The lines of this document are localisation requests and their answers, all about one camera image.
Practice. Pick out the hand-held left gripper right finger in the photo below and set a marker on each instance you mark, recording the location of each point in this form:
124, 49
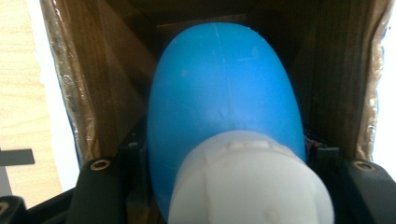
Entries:
367, 196

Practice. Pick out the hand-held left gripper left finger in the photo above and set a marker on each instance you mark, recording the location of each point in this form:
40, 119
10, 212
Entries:
99, 193

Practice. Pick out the blue cardboard box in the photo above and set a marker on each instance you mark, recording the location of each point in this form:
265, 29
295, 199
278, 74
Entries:
118, 62

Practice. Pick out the blue bottle with white cap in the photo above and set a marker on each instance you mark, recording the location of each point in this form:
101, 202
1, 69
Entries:
224, 93

